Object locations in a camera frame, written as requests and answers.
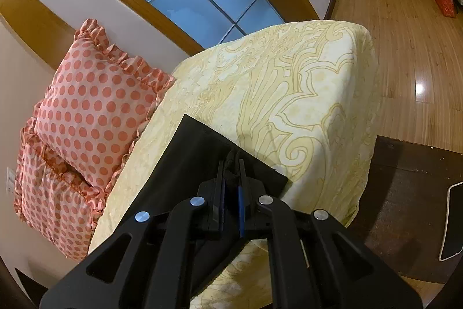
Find yellow patterned bed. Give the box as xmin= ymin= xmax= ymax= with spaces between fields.
xmin=88 ymin=19 xmax=380 ymax=309

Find pink polka dot pillow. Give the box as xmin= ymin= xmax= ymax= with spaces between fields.
xmin=33 ymin=19 xmax=177 ymax=191
xmin=14 ymin=117 xmax=106 ymax=262

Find black device with white cable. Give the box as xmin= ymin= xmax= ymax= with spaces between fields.
xmin=438 ymin=181 xmax=463 ymax=262

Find black pants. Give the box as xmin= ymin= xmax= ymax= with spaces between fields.
xmin=115 ymin=114 xmax=289 ymax=297

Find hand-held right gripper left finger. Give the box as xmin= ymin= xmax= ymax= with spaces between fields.
xmin=39 ymin=160 xmax=228 ymax=309

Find dark brown rug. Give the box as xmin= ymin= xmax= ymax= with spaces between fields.
xmin=346 ymin=135 xmax=463 ymax=284

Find white wall outlet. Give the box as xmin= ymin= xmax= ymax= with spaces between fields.
xmin=6 ymin=166 xmax=17 ymax=193

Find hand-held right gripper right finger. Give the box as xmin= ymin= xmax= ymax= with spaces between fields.
xmin=237 ymin=160 xmax=424 ymax=309

